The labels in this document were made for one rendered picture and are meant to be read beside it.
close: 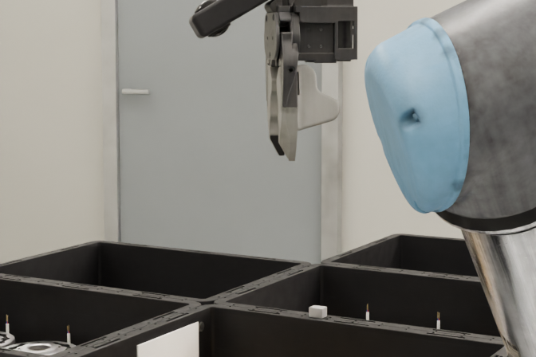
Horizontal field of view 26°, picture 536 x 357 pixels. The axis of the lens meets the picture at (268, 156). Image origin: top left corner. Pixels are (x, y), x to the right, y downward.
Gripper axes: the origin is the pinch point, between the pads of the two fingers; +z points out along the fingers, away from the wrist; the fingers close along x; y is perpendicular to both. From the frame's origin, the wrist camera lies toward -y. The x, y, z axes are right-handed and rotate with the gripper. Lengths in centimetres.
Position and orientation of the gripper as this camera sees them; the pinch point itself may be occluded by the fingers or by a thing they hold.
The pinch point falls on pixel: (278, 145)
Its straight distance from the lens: 116.4
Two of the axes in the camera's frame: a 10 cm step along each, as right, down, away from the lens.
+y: 9.9, -0.2, 1.7
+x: -1.7, -1.0, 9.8
